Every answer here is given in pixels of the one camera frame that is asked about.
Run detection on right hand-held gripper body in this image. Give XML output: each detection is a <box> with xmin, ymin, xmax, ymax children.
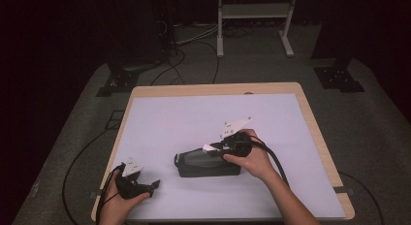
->
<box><xmin>214</xmin><ymin>116</ymin><xmax>253</xmax><ymax>158</ymax></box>

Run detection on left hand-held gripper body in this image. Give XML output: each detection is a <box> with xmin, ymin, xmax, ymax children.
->
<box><xmin>114</xmin><ymin>157</ymin><xmax>153</xmax><ymax>201</ymax></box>

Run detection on black pencil case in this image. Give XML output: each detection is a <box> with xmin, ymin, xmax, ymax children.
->
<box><xmin>174</xmin><ymin>147</ymin><xmax>242</xmax><ymax>178</ymax></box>

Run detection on person's right hand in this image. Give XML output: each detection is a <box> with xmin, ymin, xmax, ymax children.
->
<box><xmin>222</xmin><ymin>128</ymin><xmax>279</xmax><ymax>184</ymax></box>

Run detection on person's left hand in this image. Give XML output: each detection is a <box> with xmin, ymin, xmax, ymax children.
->
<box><xmin>98</xmin><ymin>177</ymin><xmax>151</xmax><ymax>223</ymax></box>

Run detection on white table mat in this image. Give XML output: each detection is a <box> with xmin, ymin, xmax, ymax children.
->
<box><xmin>102</xmin><ymin>93</ymin><xmax>347</xmax><ymax>221</ymax></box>

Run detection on light wooden table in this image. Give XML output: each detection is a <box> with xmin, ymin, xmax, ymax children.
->
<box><xmin>90</xmin><ymin>81</ymin><xmax>356</xmax><ymax>223</ymax></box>

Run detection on white metal stand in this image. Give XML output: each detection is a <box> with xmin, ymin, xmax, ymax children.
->
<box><xmin>216</xmin><ymin>0</ymin><xmax>299</xmax><ymax>58</ymax></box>

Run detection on left hand-held gripper black cable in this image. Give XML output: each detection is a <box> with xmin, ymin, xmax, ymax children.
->
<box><xmin>95</xmin><ymin>162</ymin><xmax>126</xmax><ymax>224</ymax></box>

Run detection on hand-held gripper black cable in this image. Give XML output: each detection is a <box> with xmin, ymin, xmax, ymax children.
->
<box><xmin>247</xmin><ymin>135</ymin><xmax>291</xmax><ymax>189</ymax></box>
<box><xmin>95</xmin><ymin>162</ymin><xmax>126</xmax><ymax>224</ymax></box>

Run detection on right hand-held gripper black cable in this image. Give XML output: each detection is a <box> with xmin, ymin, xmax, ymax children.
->
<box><xmin>247</xmin><ymin>135</ymin><xmax>291</xmax><ymax>189</ymax></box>

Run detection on black floor cable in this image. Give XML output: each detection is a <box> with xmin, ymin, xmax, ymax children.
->
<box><xmin>337</xmin><ymin>171</ymin><xmax>386</xmax><ymax>225</ymax></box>
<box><xmin>62</xmin><ymin>129</ymin><xmax>112</xmax><ymax>225</ymax></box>

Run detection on black square floor frame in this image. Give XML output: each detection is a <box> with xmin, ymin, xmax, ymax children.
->
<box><xmin>104</xmin><ymin>110</ymin><xmax>126</xmax><ymax>131</ymax></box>

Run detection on black floor cables bundle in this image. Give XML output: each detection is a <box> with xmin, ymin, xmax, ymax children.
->
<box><xmin>149</xmin><ymin>40</ymin><xmax>221</xmax><ymax>86</ymax></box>

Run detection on black stand with base plate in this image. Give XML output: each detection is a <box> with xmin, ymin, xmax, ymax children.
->
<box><xmin>95</xmin><ymin>0</ymin><xmax>177</xmax><ymax>98</ymax></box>
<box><xmin>310</xmin><ymin>0</ymin><xmax>366</xmax><ymax>94</ymax></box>

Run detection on white floor cables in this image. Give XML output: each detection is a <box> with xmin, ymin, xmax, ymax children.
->
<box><xmin>174</xmin><ymin>22</ymin><xmax>219</xmax><ymax>46</ymax></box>

